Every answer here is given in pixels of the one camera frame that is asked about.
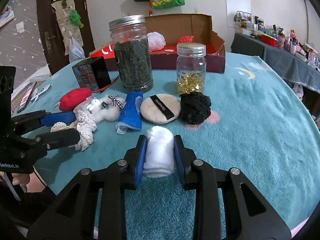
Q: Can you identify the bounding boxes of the white towel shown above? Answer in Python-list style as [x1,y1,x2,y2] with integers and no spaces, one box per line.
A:
[143,126,175,178]

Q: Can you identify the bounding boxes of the cream lace scrunchie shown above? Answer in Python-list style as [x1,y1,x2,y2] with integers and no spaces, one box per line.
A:
[50,110,97,151]

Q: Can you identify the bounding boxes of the red knitted plush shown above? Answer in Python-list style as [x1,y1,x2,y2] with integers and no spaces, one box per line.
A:
[53,88,92,112]

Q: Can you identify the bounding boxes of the black fluffy pom pom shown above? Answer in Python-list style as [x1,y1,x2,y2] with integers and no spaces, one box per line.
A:
[180,92,212,125]

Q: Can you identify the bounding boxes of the white plush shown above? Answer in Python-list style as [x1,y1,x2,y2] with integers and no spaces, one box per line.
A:
[73,94,125,124]

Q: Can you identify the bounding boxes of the beige powder puff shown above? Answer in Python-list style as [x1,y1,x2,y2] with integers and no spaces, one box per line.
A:
[140,94,181,125]

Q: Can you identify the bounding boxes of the left hand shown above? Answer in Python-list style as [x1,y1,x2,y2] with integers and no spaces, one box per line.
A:
[11,173,30,186]

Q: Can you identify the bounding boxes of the smartphone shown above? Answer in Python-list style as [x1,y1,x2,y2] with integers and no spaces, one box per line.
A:
[16,81,37,113]

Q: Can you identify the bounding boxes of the blue rolled cloth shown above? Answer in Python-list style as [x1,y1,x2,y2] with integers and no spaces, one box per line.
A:
[116,92,143,135]

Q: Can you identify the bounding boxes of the teal fluffy table cover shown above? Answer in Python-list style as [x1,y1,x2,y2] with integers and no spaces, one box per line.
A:
[23,53,319,239]

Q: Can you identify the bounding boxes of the black colourful gift box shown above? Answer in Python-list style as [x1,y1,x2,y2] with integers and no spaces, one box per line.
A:
[72,56,112,92]

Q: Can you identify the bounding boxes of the dark brown door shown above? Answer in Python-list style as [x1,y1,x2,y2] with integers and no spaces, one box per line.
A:
[36,0,95,75]

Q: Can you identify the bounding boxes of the plastic bag on door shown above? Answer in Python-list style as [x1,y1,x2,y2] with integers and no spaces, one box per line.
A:
[68,37,85,63]

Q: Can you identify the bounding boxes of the small jar of gold capsules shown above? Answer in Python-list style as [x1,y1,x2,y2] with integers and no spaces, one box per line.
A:
[176,43,207,95]

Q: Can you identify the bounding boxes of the green plush on door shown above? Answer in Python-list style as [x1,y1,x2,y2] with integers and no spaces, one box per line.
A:
[70,10,84,28]

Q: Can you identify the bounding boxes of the white pink bath pouf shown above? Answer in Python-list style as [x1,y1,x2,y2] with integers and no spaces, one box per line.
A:
[147,32,166,51]

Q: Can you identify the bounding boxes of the red mesh ball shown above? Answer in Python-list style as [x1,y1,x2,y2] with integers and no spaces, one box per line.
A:
[178,35,194,44]

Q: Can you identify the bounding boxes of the tall jar of dark tea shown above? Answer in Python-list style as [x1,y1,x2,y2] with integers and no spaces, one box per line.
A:
[108,15,153,93]

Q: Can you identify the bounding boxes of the grey covered side table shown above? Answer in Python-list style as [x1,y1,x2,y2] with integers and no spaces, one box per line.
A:
[231,33,319,93]

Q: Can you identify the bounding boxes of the cardboard box red inside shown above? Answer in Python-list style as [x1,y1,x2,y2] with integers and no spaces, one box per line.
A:
[89,13,226,74]

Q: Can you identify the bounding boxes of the red tray on side table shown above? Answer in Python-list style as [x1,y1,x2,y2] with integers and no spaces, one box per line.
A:
[261,34,278,47]

